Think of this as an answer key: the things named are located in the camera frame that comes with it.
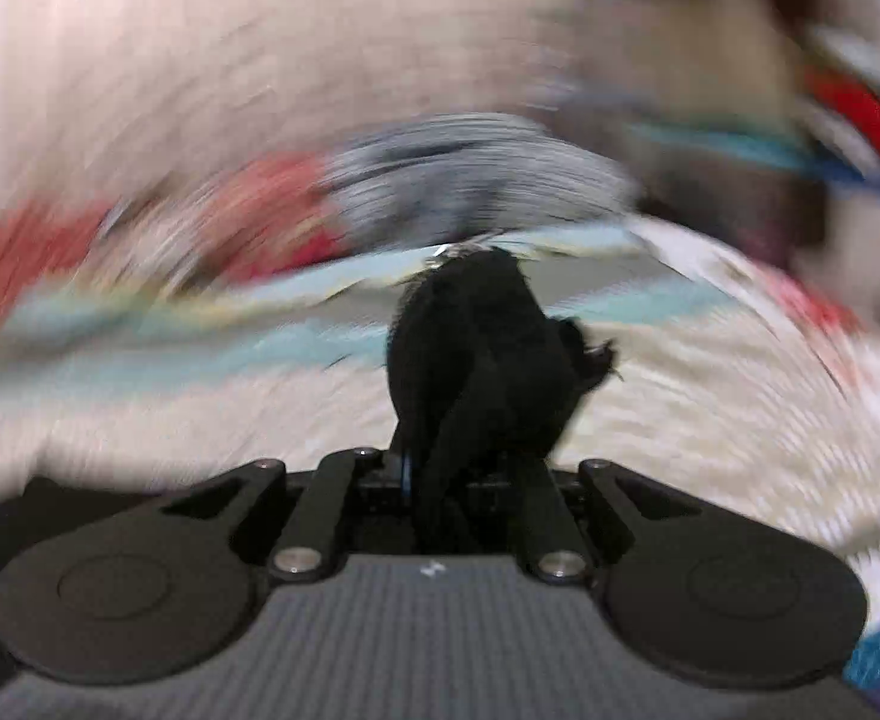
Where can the black pants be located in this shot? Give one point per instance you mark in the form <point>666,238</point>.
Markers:
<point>477,345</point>

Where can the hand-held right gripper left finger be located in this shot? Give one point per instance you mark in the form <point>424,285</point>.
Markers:
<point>341,489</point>

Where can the blue-grey patterned pillow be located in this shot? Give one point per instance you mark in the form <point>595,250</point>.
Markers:
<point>477,172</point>

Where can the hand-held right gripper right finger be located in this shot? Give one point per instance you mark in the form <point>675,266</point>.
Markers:
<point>539,496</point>

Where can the patterned striped bed sheet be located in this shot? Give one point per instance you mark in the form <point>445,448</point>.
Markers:
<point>709,427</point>

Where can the red floral blanket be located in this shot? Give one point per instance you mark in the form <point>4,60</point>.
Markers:
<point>275,202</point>

